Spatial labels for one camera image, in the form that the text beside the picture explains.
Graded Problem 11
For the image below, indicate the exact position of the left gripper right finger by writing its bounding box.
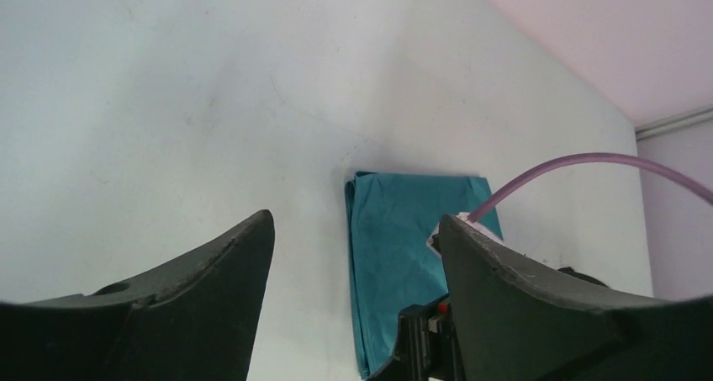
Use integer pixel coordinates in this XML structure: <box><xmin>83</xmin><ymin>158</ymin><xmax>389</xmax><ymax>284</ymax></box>
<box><xmin>439</xmin><ymin>215</ymin><xmax>712</xmax><ymax>380</ymax></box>

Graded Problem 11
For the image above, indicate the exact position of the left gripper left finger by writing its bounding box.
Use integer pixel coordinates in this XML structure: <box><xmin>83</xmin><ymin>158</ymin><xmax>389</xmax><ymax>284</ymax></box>
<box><xmin>1</xmin><ymin>209</ymin><xmax>275</xmax><ymax>380</ymax></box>

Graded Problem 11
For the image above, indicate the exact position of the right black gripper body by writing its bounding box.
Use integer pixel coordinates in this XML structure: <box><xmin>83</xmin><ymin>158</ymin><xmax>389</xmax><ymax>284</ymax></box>
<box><xmin>367</xmin><ymin>266</ymin><xmax>608</xmax><ymax>381</ymax></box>

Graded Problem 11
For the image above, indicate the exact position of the teal satin napkin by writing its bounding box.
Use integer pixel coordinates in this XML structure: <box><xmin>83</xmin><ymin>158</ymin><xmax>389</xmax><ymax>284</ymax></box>
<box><xmin>345</xmin><ymin>172</ymin><xmax>491</xmax><ymax>379</ymax></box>

